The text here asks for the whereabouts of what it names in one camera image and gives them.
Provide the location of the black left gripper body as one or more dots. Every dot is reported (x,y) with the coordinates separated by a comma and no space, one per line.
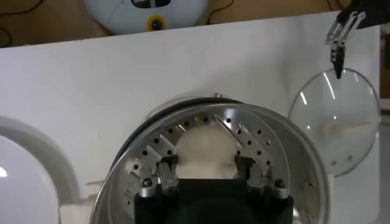
(377,12)

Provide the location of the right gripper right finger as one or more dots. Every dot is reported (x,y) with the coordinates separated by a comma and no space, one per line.
(256,179)

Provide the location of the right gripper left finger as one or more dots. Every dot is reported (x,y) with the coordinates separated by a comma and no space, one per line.
(166,179)

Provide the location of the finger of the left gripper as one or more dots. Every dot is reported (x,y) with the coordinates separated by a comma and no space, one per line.
(337,58)
(387,51)

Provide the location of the white steamed baozi bun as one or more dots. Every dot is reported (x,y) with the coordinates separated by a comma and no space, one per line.
(207,149)

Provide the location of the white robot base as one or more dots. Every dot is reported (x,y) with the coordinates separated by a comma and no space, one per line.
(122,18)

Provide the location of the stainless steel steamer basket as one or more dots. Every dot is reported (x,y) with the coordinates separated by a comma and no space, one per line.
(274,146)

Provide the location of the white round plate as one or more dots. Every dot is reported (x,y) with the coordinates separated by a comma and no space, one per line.
(24,182)

